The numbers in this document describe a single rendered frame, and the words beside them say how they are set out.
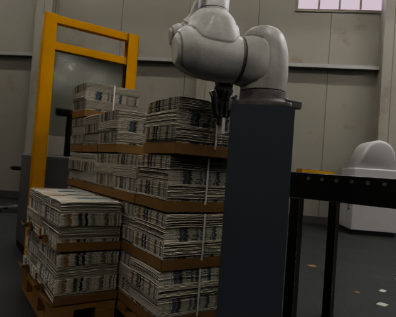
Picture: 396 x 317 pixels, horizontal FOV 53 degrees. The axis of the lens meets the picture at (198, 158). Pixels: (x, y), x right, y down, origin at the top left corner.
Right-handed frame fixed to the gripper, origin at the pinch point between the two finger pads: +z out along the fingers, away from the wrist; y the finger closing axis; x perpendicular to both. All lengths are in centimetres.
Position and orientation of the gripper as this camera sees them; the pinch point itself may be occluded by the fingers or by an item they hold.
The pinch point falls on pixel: (221, 126)
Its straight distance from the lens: 159.0
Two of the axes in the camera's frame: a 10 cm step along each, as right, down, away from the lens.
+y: -8.4, -0.7, -5.4
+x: 5.4, 0.2, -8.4
